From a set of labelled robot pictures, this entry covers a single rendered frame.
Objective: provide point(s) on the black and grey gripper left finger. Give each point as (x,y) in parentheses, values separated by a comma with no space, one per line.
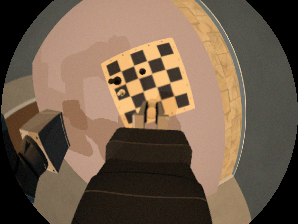
(138,118)

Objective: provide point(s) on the black pawn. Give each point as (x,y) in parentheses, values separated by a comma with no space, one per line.
(142,71)

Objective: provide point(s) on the tan and dark brown chessboard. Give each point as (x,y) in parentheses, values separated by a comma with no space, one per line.
(165,79)

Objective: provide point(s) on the white pawn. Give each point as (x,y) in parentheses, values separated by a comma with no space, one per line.
(121,92)

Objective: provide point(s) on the white queen chess piece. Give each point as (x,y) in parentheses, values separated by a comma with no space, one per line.
(151,112)

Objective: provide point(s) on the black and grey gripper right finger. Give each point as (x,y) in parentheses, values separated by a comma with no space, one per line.
(162,120)

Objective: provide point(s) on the black chess queen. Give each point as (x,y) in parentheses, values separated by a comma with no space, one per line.
(117,80)

